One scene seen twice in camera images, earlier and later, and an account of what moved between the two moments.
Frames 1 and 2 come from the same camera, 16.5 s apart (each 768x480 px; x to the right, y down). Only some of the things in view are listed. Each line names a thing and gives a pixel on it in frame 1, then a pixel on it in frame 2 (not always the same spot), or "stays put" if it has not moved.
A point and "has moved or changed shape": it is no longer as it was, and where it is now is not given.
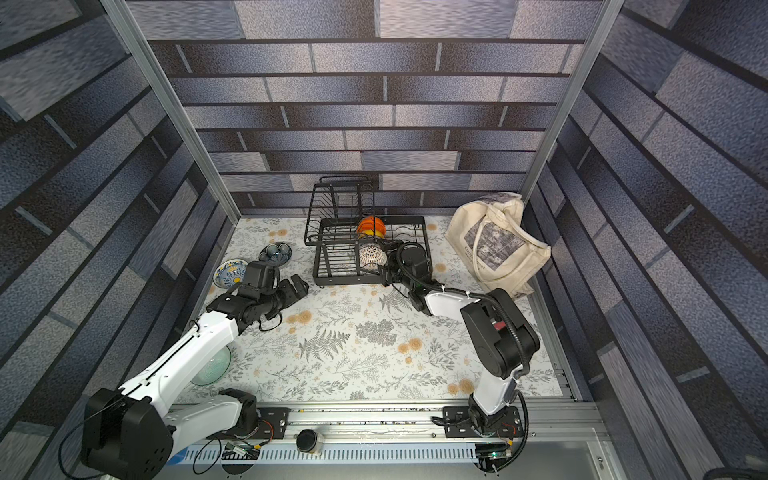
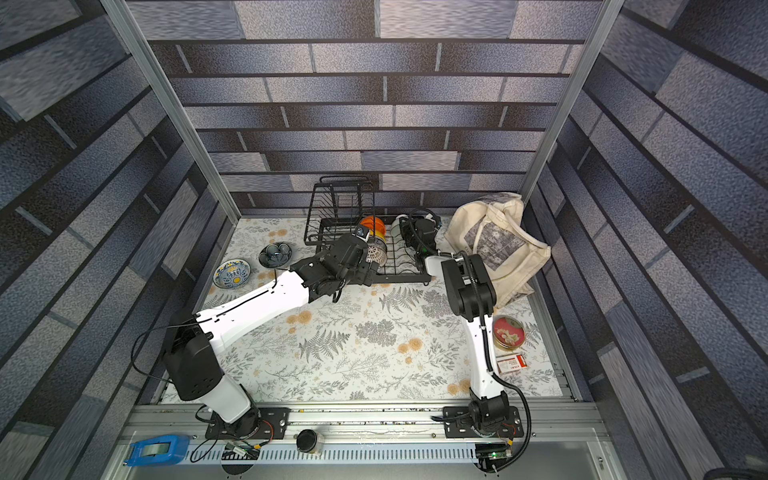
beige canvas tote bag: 490,236 stays put
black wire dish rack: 346,235 stays put
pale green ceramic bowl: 215,370 has moved or changed shape
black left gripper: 303,289 -> 365,275
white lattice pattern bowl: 372,256 stays put
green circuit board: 493,452 stays put
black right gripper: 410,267 -> 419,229
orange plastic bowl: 371,222 stays put
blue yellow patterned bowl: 230,273 stays put
